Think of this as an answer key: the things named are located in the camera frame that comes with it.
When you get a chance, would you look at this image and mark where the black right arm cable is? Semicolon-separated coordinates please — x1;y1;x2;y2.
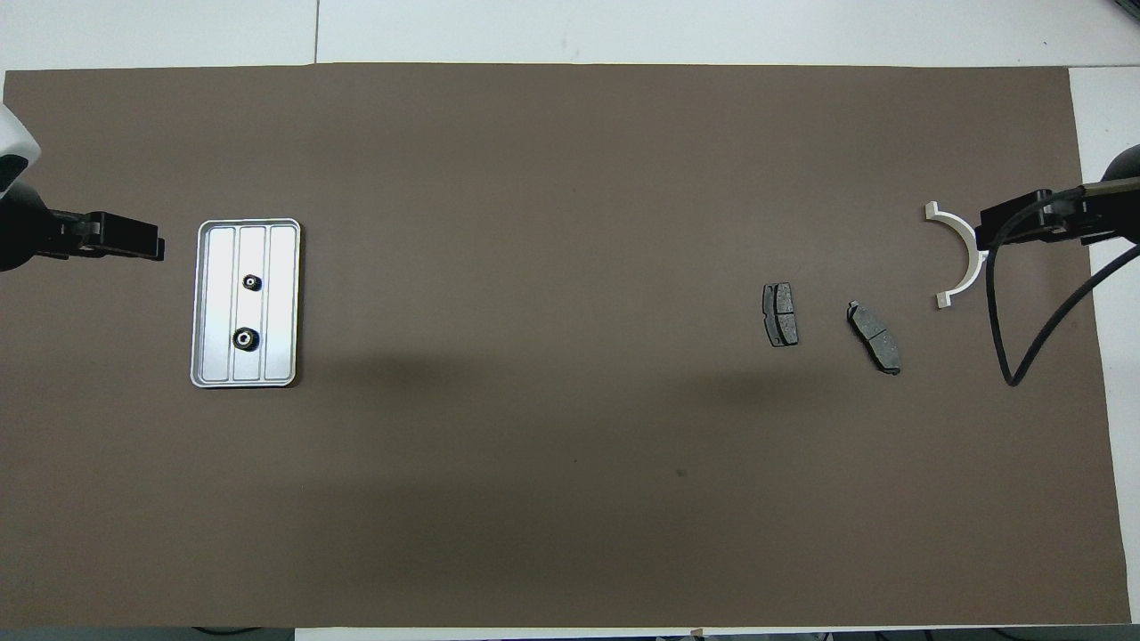
984;176;1140;386

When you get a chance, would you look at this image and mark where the silver metal tray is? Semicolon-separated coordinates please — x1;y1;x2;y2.
190;218;302;389

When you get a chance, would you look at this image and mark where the brown table mat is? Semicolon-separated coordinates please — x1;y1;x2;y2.
0;62;1132;629

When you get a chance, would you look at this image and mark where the grey rectangular brake pad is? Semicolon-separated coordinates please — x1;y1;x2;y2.
762;282;800;348

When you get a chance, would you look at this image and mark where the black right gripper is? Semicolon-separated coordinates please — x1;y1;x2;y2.
975;147;1140;252

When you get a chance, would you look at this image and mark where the grey brake pad with tab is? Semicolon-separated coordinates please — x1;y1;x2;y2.
846;301;902;376

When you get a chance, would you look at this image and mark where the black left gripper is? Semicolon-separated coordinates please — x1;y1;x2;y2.
0;183;166;272

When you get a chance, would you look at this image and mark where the white curved plastic bracket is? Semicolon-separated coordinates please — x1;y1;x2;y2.
924;202;990;310

